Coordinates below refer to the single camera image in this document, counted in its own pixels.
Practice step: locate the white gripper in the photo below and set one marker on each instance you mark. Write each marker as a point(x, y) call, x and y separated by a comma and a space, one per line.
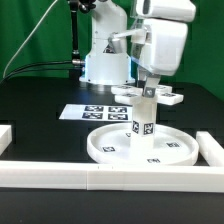
point(158, 49)

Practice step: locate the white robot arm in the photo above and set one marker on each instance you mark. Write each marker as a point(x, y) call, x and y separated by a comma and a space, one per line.
point(109, 61)

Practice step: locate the white right fence bar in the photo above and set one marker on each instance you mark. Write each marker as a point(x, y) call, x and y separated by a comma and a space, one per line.
point(210, 149)

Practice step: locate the white left fence bar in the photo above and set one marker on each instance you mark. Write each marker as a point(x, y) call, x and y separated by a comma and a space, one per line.
point(5, 137)

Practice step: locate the white cross-shaped table base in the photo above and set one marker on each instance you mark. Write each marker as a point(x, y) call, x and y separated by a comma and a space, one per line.
point(130, 95)

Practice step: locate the white marker sheet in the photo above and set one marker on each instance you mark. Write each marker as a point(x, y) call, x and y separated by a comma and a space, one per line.
point(96, 113)

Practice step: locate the white fence bar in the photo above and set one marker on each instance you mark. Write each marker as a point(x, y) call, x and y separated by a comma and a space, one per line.
point(17, 174)
point(210, 149)
point(5, 137)

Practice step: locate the white front fence bar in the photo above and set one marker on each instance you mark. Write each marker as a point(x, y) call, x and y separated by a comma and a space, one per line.
point(17, 174)

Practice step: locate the white round table top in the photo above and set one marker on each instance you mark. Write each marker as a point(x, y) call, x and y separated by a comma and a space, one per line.
point(114, 144)

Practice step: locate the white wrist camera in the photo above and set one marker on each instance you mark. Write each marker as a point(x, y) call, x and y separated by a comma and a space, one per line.
point(177, 10)

